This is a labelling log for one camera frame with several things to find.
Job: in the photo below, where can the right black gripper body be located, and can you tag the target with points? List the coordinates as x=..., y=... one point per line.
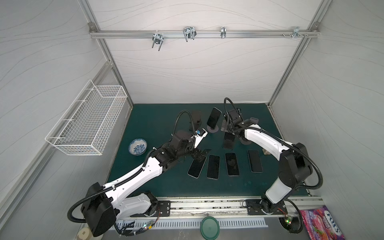
x=227, y=127

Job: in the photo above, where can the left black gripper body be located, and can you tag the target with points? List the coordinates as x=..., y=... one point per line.
x=194, y=153

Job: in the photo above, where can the black phone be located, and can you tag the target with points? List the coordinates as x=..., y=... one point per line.
x=214, y=118
x=196, y=168

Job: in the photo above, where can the green-edged phone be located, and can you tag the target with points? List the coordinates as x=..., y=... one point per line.
x=213, y=170
x=255, y=161

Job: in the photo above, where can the cracked phone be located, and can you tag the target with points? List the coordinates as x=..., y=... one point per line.
x=232, y=164

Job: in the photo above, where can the grey round stand front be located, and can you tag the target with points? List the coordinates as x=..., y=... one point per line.
x=254, y=121

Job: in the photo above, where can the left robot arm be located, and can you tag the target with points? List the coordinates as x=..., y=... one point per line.
x=103, y=206

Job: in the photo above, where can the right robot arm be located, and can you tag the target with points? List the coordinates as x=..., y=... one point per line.
x=296, y=169

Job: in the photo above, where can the black stand right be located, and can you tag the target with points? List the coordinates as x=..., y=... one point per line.
x=229, y=145

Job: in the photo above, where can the black stand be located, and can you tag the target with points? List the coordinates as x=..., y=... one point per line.
x=229, y=145
x=196, y=123

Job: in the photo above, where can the black stand back left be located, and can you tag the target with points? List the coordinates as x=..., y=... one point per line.
x=196, y=123

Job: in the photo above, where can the green table mat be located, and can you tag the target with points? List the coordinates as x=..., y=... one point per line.
x=155, y=122

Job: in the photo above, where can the small jar black lid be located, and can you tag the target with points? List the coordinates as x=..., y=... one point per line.
x=265, y=152

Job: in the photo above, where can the blue white ceramic dish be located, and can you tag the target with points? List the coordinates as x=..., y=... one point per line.
x=137, y=147

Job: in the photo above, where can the green round lid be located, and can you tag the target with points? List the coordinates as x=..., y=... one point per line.
x=210, y=228

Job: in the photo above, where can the metal hook clamp middle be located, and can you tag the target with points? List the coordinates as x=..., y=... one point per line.
x=189, y=33

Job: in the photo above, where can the metal hook clamp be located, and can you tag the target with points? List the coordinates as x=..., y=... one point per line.
x=189, y=33
x=296, y=34
x=157, y=39

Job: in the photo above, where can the metal hook clamp left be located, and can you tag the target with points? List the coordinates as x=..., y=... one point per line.
x=157, y=39

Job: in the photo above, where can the metal hook clamp right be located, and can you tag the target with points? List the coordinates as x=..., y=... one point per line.
x=296, y=34

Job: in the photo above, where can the pink candy bag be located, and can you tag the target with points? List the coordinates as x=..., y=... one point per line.
x=321, y=225

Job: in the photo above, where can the aluminium crossbar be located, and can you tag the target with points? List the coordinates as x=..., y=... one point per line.
x=201, y=34

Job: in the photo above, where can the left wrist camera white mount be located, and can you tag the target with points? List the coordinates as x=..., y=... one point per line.
x=201, y=133

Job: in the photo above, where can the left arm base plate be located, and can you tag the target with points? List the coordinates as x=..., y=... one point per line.
x=160, y=208

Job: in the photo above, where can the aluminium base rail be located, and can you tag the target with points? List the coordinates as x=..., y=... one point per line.
x=230, y=212

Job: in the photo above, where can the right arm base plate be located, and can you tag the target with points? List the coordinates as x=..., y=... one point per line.
x=253, y=207

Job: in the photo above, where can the metal ring clamp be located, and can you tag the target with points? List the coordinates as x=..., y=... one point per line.
x=223, y=32

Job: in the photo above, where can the white wire basket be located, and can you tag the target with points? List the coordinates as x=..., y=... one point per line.
x=85, y=127

